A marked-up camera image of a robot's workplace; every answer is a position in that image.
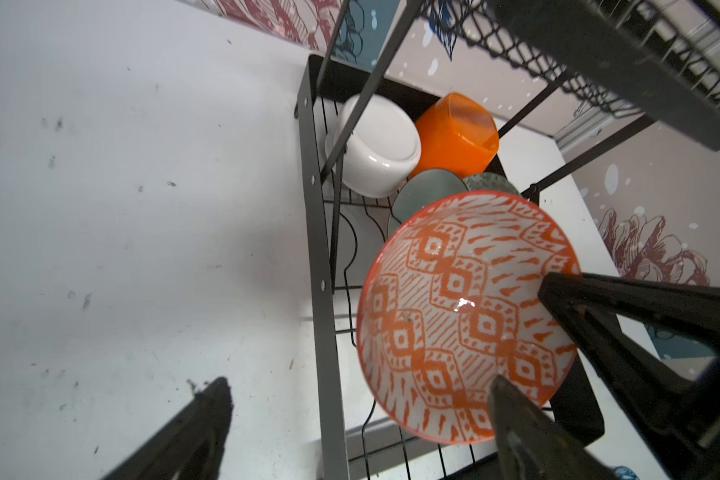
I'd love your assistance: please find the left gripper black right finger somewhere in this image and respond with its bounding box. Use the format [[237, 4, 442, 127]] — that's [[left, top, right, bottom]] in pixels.
[[488, 375, 615, 479]]

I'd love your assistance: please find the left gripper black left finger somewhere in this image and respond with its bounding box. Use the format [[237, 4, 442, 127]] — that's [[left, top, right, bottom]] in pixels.
[[105, 377, 234, 479]]

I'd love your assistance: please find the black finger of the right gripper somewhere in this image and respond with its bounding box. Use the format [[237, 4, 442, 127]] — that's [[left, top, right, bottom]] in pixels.
[[538, 273, 720, 479]]

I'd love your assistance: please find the orange white patterned bowl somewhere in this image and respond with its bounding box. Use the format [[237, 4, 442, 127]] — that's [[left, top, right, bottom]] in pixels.
[[356, 191, 580, 444]]

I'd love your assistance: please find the grey green patterned bowl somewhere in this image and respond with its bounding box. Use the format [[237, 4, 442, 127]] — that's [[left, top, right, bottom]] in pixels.
[[463, 172, 520, 196]]

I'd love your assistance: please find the teal concentric pattern bowl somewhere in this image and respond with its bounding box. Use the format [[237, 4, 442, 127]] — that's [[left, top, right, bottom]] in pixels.
[[387, 169, 468, 238]]

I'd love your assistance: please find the orange plastic bowl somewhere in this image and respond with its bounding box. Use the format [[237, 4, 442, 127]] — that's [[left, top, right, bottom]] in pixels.
[[410, 93, 500, 178]]

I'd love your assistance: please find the white ceramic bowl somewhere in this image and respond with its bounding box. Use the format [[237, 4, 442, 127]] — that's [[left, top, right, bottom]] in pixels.
[[342, 94, 422, 199]]

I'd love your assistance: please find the black wire dish rack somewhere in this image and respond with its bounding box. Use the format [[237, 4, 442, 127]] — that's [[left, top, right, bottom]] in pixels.
[[294, 1, 720, 479]]

